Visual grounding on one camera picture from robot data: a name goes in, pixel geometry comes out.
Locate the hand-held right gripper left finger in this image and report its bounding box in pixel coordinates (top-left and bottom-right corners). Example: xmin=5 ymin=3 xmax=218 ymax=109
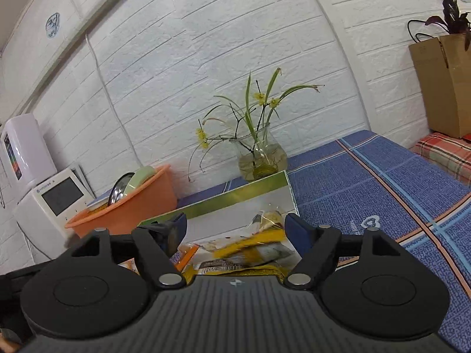
xmin=70 ymin=212 xmax=189 ymax=291

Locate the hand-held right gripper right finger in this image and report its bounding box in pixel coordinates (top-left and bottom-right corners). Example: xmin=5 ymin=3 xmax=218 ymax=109
xmin=284 ymin=213 xmax=409 ymax=290

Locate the clear nut bag orange label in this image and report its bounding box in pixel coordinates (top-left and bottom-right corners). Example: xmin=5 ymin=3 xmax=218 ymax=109
xmin=171 ymin=244 xmax=201 ymax=271

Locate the yellow packet with clear edges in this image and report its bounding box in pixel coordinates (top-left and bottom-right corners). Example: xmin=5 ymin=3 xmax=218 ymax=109
xmin=247 ymin=209 xmax=286 ymax=233

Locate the large yellow snack bag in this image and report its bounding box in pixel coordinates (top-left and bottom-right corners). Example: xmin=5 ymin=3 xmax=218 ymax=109
xmin=211 ymin=228 xmax=297 ymax=267

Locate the green cardboard box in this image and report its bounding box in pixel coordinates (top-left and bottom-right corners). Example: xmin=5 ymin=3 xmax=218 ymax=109
xmin=138 ymin=170 xmax=302 ymax=287

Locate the yellow packet with dark print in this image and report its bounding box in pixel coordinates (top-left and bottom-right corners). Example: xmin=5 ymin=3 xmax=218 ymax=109
xmin=182 ymin=265 xmax=289 ymax=285

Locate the orange plastic basin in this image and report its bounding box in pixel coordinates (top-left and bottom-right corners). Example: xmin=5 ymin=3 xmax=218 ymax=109
xmin=64 ymin=164 xmax=178 ymax=239

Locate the pale green tape roll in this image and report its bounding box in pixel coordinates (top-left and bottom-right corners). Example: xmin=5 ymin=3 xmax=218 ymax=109
xmin=123 ymin=166 xmax=157 ymax=196

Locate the metal bowl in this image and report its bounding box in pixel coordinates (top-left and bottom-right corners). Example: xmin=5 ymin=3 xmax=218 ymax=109
xmin=107 ymin=172 xmax=135 ymax=207

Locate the blue plaid tablecloth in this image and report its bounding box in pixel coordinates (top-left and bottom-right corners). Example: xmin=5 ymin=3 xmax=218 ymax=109
xmin=177 ymin=129 xmax=471 ymax=353

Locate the white appliance with screen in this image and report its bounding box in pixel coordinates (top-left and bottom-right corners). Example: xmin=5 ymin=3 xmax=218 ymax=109
xmin=13 ymin=167 xmax=97 ymax=262

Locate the flat book in basin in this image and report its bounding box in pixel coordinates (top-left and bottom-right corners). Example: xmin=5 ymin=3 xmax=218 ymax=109
xmin=85 ymin=189 xmax=111 ymax=208

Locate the glass vase with yellow flowers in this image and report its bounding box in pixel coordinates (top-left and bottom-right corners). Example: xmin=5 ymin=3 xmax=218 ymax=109
xmin=188 ymin=67 xmax=325 ymax=182

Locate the tall white purifier unit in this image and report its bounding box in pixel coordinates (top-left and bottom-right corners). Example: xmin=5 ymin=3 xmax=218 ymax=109
xmin=0 ymin=114 xmax=57 ymax=186

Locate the red plaid cloth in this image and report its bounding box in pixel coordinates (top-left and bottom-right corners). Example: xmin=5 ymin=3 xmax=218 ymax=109
xmin=409 ymin=131 xmax=471 ymax=186

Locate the brown paper bag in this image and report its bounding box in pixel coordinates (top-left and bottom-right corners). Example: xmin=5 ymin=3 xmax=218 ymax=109
xmin=408 ymin=18 xmax=471 ymax=139

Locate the purple leaf plant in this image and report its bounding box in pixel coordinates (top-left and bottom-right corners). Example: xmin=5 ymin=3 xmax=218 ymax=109
xmin=425 ymin=0 xmax=471 ymax=52

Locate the white wall cable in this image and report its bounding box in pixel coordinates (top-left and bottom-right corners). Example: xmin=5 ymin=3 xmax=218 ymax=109
xmin=298 ymin=0 xmax=373 ymax=133
xmin=66 ymin=0 xmax=145 ymax=168

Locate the blue wall sticker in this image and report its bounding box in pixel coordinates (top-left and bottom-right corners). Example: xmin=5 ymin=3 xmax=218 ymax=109
xmin=46 ymin=13 xmax=60 ymax=39

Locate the white wall conduit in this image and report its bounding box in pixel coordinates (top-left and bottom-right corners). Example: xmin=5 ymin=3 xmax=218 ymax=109
xmin=0 ymin=0 xmax=155 ymax=57

